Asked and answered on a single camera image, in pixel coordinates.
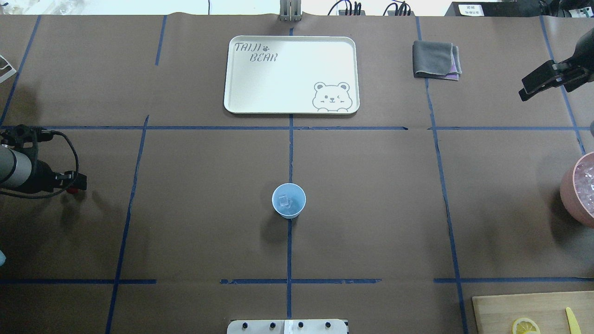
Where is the clear ice cubes pile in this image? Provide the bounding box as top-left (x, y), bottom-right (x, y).
top-left (574, 161), bottom-right (594, 214)

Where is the grey folded cloth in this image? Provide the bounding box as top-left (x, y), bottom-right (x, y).
top-left (413, 40), bottom-right (462, 82)

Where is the lemon slices row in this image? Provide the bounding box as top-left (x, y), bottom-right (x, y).
top-left (511, 317), bottom-right (541, 334)

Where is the white cup rack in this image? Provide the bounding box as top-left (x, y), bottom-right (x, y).
top-left (0, 55), bottom-right (17, 84)

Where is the white bear tray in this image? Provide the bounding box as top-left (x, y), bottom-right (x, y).
top-left (224, 35), bottom-right (360, 116)

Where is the wooden cutting board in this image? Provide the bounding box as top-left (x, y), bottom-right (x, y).
top-left (472, 290), bottom-right (594, 334)

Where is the yellow plastic knife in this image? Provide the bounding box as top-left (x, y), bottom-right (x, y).
top-left (565, 307), bottom-right (582, 334)

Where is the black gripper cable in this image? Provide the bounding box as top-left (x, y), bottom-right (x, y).
top-left (0, 125), bottom-right (80, 200)

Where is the aluminium frame post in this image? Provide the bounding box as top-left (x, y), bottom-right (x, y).
top-left (279, 0), bottom-right (303, 22)

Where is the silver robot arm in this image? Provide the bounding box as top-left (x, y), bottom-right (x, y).
top-left (0, 146), bottom-right (88, 195)

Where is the black camera clamp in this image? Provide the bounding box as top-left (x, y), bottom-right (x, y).
top-left (518, 29), bottom-right (594, 102)

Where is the pink bowl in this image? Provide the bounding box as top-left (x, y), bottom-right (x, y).
top-left (560, 152), bottom-right (594, 229)

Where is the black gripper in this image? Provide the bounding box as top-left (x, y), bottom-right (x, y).
top-left (28, 158), bottom-right (88, 194)

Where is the light blue plastic cup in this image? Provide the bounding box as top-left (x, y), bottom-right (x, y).
top-left (271, 183), bottom-right (306, 219)

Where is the clear ice cube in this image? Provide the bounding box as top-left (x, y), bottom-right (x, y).
top-left (278, 195), bottom-right (292, 208)

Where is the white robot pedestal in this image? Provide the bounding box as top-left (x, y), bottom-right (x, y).
top-left (226, 319), bottom-right (350, 334)

